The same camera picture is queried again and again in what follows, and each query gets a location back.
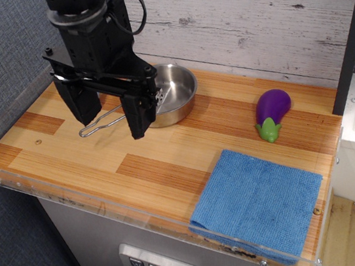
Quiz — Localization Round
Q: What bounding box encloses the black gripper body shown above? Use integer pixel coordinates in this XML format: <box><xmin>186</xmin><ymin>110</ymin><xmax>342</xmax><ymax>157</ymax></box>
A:
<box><xmin>37</xmin><ymin>7</ymin><xmax>165</xmax><ymax>122</ymax></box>

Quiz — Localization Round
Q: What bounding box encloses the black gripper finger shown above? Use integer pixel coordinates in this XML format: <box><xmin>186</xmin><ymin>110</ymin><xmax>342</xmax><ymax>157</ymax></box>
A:
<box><xmin>54</xmin><ymin>78</ymin><xmax>101</xmax><ymax>126</ymax></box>
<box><xmin>120</xmin><ymin>93</ymin><xmax>157</xmax><ymax>140</ymax></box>

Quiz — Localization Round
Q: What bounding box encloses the purple toy eggplant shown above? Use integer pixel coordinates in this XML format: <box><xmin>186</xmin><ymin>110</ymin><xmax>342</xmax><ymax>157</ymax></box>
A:
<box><xmin>255</xmin><ymin>88</ymin><xmax>291</xmax><ymax>143</ymax></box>

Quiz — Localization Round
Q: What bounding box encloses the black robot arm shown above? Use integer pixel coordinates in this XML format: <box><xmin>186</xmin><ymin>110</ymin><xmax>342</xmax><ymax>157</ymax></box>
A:
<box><xmin>43</xmin><ymin>0</ymin><xmax>160</xmax><ymax>140</ymax></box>

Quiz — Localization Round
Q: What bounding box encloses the blue microfiber cloth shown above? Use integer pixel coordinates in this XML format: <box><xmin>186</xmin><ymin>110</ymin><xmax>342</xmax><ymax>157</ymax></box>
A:
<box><xmin>190</xmin><ymin>150</ymin><xmax>322</xmax><ymax>265</ymax></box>

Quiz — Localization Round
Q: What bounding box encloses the stainless steel pan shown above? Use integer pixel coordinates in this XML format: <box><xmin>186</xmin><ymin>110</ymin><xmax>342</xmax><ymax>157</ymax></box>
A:
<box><xmin>79</xmin><ymin>64</ymin><xmax>198</xmax><ymax>138</ymax></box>

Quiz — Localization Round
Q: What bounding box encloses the clear acrylic table guard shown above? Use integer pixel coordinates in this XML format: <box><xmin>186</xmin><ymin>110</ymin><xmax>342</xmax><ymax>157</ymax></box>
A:
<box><xmin>0</xmin><ymin>70</ymin><xmax>342</xmax><ymax>266</ymax></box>

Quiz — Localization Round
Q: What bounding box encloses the grey toy fridge cabinet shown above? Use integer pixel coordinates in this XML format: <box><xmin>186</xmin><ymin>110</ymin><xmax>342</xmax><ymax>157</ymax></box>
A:
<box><xmin>35</xmin><ymin>160</ymin><xmax>303</xmax><ymax>266</ymax></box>

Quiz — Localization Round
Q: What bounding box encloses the black vertical post right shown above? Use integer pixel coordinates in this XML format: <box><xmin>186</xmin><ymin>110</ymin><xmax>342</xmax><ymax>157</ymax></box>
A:
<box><xmin>332</xmin><ymin>3</ymin><xmax>355</xmax><ymax>115</ymax></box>

